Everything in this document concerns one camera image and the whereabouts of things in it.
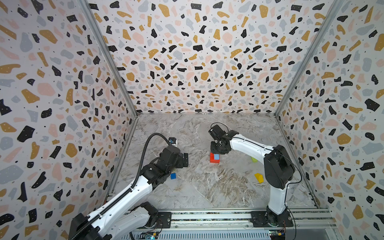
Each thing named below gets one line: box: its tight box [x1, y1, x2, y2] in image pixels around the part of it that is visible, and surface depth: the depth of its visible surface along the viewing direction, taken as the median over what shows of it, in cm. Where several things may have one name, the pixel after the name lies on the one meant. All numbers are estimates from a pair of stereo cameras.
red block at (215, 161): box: [209, 159, 221, 164], surface depth 96 cm
